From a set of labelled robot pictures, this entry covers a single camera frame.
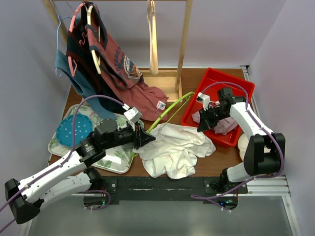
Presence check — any floral serving tray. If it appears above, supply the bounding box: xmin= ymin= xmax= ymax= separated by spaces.
xmin=48 ymin=104 xmax=134 ymax=174

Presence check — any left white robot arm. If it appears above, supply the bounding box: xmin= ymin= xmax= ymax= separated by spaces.
xmin=4 ymin=119 xmax=155 ymax=224

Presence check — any wooden clothes rack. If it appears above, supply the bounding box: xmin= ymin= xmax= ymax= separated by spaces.
xmin=42 ymin=0 xmax=193 ymax=108

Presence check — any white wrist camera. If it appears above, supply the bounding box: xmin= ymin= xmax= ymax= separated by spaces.
xmin=123 ymin=104 xmax=142 ymax=123
xmin=196 ymin=92 xmax=212 ymax=111

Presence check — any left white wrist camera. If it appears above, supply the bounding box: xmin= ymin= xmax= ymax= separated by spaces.
xmin=123 ymin=104 xmax=142 ymax=123

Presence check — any red plastic bin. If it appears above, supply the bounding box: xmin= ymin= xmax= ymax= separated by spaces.
xmin=181 ymin=68 xmax=255 ymax=147

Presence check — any green plastic hanger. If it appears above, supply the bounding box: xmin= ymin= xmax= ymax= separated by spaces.
xmin=128 ymin=91 xmax=195 ymax=160

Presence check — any pink crumpled garment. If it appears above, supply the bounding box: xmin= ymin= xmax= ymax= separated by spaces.
xmin=191 ymin=112 xmax=238 ymax=135

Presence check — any purple cable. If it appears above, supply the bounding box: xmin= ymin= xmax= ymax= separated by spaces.
xmin=0 ymin=94 xmax=128 ymax=229
xmin=190 ymin=81 xmax=285 ymax=205

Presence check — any white tank top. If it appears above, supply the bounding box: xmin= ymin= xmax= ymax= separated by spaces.
xmin=133 ymin=123 xmax=216 ymax=179

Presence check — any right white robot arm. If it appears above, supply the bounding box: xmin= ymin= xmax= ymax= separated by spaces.
xmin=196 ymin=87 xmax=285 ymax=193

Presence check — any cream divided plate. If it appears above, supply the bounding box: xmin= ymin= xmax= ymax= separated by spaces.
xmin=237 ymin=134 xmax=249 ymax=161

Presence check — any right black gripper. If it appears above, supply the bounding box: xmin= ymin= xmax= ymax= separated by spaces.
xmin=197 ymin=106 xmax=229 ymax=132

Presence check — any teal tank top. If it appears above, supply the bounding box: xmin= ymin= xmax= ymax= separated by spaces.
xmin=54 ymin=17 xmax=117 ymax=123

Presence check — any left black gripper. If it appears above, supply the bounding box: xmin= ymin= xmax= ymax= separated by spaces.
xmin=104 ymin=120 xmax=156 ymax=150

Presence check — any navy maroon tank top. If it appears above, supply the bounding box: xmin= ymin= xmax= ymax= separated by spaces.
xmin=66 ymin=14 xmax=138 ymax=107

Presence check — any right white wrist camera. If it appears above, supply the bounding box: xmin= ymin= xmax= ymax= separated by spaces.
xmin=196 ymin=92 xmax=212 ymax=111

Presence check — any red graphic tank top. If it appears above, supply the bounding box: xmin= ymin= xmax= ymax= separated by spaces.
xmin=86 ymin=3 xmax=168 ymax=121

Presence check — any wooden hanger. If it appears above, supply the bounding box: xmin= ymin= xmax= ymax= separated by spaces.
xmin=147 ymin=0 xmax=158 ymax=75

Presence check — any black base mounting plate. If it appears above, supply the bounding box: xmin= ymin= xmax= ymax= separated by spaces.
xmin=100 ymin=176 xmax=237 ymax=205

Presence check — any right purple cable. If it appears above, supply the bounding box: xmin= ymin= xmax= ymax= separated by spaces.
xmin=190 ymin=81 xmax=285 ymax=205

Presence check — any pink hanger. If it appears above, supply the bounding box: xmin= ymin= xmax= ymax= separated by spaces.
xmin=66 ymin=1 xmax=92 ymax=77

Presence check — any blue dotted plate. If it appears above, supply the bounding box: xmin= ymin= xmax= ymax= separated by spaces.
xmin=56 ymin=114 xmax=93 ymax=148

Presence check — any light blue wire hanger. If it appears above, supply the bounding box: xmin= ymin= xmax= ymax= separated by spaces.
xmin=50 ymin=0 xmax=72 ymax=77

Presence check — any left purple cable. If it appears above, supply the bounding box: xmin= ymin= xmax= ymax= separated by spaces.
xmin=0 ymin=94 xmax=128 ymax=229

